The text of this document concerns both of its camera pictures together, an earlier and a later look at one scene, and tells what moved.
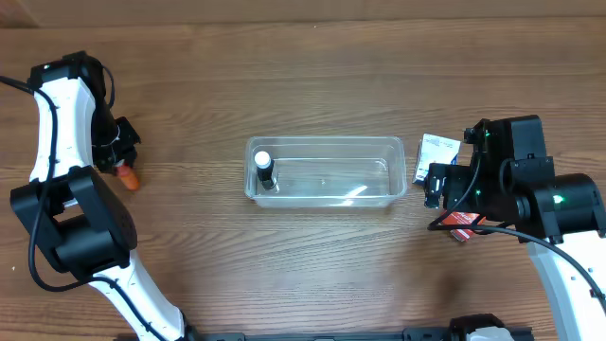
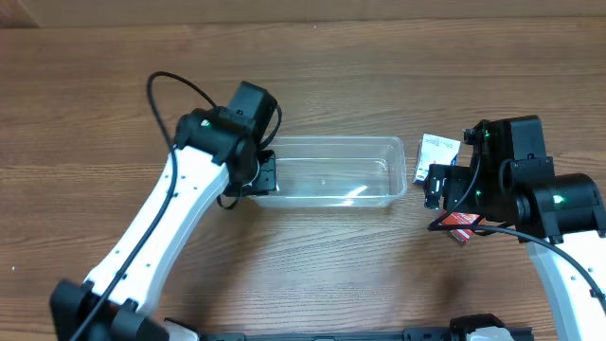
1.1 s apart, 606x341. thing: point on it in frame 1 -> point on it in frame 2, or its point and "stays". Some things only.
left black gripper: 125,142 -> 266,175
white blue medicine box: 434,150 stays
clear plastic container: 339,171 stays
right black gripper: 436,185 stays
